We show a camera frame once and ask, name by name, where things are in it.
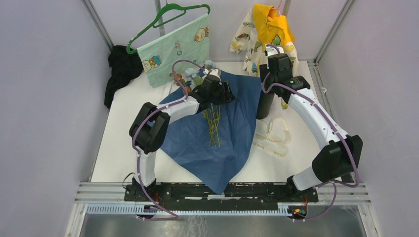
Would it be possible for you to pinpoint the flower bunch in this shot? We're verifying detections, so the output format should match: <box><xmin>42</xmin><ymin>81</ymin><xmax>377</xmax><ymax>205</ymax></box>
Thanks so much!
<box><xmin>170</xmin><ymin>60</ymin><xmax>221</xmax><ymax>147</ymax></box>

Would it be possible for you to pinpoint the blue wrapping paper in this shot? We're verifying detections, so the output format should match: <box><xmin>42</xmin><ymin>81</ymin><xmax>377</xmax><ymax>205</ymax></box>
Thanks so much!
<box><xmin>160</xmin><ymin>71</ymin><xmax>261</xmax><ymax>195</ymax></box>

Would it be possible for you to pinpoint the cream ribbon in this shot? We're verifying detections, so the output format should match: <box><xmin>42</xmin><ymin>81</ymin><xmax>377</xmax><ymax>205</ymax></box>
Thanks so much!
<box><xmin>252</xmin><ymin>118</ymin><xmax>291</xmax><ymax>158</ymax></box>

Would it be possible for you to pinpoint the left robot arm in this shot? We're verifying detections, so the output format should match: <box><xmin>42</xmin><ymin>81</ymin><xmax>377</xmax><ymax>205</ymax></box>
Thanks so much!
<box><xmin>129</xmin><ymin>74</ymin><xmax>235</xmax><ymax>201</ymax></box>

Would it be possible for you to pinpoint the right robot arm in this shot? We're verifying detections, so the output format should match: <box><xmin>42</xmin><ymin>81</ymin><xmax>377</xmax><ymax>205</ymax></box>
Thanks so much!
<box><xmin>259</xmin><ymin>53</ymin><xmax>363</xmax><ymax>201</ymax></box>

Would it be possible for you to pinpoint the black vase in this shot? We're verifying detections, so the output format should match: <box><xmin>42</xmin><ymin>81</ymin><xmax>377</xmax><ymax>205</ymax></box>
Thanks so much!
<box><xmin>256</xmin><ymin>91</ymin><xmax>275</xmax><ymax>119</ymax></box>

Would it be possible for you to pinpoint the yellow patterned child shirt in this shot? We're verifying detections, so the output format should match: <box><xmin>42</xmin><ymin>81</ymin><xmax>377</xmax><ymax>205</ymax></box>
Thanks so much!
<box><xmin>229</xmin><ymin>3</ymin><xmax>299</xmax><ymax>77</ymax></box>

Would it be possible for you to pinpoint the green cartoon cloth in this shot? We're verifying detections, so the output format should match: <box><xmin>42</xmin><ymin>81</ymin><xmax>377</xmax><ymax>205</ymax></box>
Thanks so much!
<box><xmin>137</xmin><ymin>14</ymin><xmax>210</xmax><ymax>88</ymax></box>

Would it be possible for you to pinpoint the green clothes hanger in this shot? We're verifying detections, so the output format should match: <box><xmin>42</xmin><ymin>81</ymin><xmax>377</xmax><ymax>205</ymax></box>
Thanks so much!
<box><xmin>126</xmin><ymin>3</ymin><xmax>211</xmax><ymax>55</ymax></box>

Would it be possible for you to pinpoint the black cloth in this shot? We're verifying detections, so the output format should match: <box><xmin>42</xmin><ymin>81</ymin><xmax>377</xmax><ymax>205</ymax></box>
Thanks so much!
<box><xmin>104</xmin><ymin>45</ymin><xmax>144</xmax><ymax>109</ymax></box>

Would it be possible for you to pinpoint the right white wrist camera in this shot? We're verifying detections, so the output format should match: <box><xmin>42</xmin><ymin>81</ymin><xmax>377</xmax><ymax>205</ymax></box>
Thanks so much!
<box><xmin>265</xmin><ymin>43</ymin><xmax>285</xmax><ymax>57</ymax></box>

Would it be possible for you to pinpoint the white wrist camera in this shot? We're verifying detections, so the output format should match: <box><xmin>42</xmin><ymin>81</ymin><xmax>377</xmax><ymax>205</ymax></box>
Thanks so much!
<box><xmin>265</xmin><ymin>43</ymin><xmax>285</xmax><ymax>57</ymax></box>
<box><xmin>203</xmin><ymin>68</ymin><xmax>221</xmax><ymax>80</ymax></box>

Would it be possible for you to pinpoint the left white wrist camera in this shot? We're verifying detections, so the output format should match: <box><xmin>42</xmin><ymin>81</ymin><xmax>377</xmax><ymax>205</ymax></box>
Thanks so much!
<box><xmin>203</xmin><ymin>68</ymin><xmax>221</xmax><ymax>80</ymax></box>

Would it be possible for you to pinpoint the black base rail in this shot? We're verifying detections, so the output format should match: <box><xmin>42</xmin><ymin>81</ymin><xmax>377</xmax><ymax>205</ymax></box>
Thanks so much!
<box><xmin>124</xmin><ymin>180</ymin><xmax>319</xmax><ymax>211</ymax></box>

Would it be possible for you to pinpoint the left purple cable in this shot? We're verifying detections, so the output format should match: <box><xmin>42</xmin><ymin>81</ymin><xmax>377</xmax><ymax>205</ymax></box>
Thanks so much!
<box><xmin>131</xmin><ymin>59</ymin><xmax>210</xmax><ymax>221</ymax></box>

